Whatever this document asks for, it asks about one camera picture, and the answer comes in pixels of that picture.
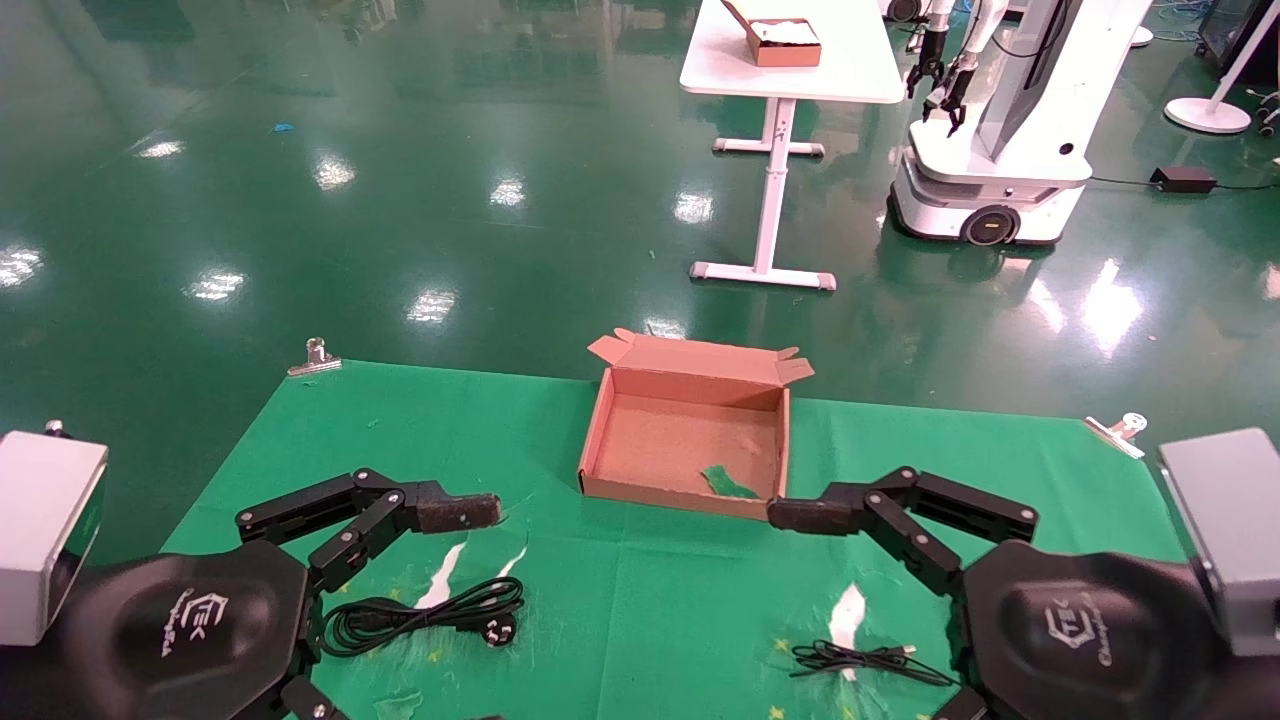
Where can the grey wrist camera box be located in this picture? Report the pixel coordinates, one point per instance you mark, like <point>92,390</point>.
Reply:
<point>1230,520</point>
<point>45,530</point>

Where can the black background robot gripper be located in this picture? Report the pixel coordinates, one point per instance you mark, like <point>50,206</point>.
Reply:
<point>955,90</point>
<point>928,65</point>

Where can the open brown cardboard box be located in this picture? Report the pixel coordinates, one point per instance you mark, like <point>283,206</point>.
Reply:
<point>680,440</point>

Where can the white filling material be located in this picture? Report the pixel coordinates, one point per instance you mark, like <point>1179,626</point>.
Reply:
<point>785,31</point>

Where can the black power adapter brick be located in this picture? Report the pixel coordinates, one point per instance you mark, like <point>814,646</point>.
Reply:
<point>1183,180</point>

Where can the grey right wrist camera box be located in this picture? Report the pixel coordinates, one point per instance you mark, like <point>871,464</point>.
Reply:
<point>1230,520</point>

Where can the white wheeled background robot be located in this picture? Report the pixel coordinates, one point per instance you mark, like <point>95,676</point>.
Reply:
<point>1020,170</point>

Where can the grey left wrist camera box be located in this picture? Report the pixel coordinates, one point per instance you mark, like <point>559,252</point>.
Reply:
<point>45,530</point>

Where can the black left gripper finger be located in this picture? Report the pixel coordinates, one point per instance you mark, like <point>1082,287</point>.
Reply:
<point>455,511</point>
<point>308,703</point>

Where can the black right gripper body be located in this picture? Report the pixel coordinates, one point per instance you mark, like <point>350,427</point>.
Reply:
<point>1090,640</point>

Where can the green table cloth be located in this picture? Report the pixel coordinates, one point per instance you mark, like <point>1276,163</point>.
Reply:
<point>620,620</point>

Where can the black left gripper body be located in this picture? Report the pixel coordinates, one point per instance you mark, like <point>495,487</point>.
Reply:
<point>180,620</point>

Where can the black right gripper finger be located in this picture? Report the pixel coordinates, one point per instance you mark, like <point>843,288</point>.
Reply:
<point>810,514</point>
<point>965,706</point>

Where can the small brown cardboard box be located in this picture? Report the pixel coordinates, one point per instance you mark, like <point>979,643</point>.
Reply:
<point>785,53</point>

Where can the white floor stand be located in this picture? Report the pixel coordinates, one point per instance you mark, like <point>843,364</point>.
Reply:
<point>1208,115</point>

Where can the silver binder clip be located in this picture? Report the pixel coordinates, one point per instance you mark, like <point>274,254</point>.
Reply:
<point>1115,435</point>
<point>315,366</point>

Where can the black background equipment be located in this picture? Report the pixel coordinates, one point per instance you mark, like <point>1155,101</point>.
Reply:
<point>1225,30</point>

